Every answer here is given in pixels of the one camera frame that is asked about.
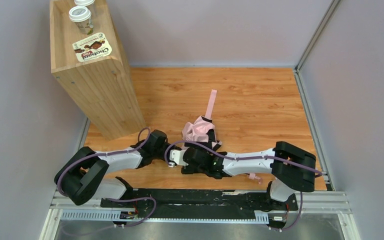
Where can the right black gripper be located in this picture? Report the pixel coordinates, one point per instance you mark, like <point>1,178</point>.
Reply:
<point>210,136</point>

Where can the pink folding umbrella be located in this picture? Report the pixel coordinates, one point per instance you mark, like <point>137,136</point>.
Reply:
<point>202,132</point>

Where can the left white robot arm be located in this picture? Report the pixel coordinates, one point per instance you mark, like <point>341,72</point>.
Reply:
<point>82,177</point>

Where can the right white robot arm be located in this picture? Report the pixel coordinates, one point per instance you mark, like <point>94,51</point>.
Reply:
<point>294,169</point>

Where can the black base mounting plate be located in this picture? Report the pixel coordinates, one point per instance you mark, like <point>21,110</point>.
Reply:
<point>188,203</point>

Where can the wooden shelf box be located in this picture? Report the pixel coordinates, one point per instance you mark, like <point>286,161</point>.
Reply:
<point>102,87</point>

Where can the Chobani yogurt container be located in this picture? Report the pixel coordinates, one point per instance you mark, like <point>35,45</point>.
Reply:
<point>92,47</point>

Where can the paper cup with white lid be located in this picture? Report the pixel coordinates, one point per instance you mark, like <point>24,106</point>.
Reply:
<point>81,16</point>

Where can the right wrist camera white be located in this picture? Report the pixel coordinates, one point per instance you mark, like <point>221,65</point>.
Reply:
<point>176,158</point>

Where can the white slotted cable duct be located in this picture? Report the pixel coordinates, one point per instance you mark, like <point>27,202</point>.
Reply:
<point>116,216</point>

